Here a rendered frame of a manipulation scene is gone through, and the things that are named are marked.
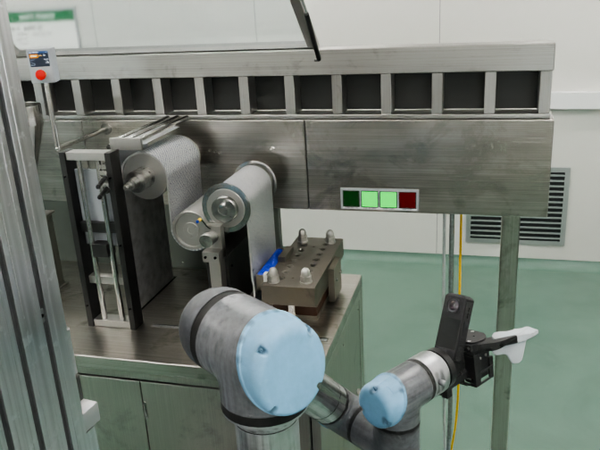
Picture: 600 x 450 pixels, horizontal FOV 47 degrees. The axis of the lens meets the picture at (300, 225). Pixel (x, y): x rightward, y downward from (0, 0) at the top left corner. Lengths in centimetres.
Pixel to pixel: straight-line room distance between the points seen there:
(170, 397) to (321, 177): 83
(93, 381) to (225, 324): 127
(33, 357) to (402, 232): 397
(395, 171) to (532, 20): 240
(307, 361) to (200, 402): 114
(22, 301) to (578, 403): 285
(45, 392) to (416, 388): 55
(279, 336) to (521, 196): 144
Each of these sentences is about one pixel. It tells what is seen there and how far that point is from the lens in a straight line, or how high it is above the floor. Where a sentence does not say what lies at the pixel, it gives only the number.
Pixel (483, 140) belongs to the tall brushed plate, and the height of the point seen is 138.
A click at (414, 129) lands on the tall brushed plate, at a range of 213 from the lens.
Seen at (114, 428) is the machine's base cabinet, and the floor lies 64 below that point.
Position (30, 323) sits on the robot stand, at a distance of 91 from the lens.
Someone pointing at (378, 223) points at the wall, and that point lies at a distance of 473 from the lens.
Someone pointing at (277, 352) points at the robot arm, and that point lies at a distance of 83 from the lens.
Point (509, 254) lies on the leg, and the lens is 241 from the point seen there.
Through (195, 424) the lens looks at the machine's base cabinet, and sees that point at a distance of 203.
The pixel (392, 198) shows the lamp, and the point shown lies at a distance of 219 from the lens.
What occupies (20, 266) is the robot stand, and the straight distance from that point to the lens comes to 89.
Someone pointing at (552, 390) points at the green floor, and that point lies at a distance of 348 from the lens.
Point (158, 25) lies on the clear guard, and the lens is 225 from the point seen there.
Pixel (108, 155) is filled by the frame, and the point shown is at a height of 143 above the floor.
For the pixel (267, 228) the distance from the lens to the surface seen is 214.
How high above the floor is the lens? 185
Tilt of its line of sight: 19 degrees down
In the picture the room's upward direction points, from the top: 3 degrees counter-clockwise
